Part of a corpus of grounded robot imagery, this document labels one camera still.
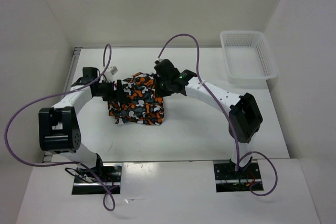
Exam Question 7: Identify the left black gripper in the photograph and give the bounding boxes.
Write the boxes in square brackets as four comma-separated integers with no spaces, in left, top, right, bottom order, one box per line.
[94,80,129,102]

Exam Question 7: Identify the orange camouflage shorts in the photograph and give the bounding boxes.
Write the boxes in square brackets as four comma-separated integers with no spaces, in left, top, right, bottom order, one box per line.
[108,72,164,125]

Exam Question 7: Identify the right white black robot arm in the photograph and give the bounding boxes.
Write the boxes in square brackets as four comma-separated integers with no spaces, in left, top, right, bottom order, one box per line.
[154,59,263,178]

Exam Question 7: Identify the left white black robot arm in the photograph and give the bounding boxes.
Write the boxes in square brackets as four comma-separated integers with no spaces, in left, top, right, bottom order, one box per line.
[38,66,125,182]

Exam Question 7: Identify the white plastic basket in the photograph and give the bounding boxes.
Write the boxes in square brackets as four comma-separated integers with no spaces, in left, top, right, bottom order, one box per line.
[219,30,278,85]

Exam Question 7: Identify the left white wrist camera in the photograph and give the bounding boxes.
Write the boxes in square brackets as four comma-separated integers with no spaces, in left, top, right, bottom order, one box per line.
[103,66,118,82]

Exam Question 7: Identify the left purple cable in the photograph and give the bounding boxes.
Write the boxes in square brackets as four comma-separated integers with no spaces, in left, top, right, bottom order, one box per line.
[4,43,122,212]

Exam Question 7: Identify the purple cable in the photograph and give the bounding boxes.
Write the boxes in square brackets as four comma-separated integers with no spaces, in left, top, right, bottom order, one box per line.
[156,34,278,196]
[4,43,122,212]

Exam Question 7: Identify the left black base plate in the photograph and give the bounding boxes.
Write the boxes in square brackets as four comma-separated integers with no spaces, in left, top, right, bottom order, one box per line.
[65,163,122,195]

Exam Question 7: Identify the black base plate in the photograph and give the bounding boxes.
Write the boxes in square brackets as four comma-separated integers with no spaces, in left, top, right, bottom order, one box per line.
[213,161,264,193]
[65,163,122,195]

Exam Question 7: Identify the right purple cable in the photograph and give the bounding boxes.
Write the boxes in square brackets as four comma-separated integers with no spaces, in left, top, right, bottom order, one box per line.
[156,34,278,196]

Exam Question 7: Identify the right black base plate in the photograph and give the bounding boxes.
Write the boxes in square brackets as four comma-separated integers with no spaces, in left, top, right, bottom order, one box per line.
[213,161,264,193]

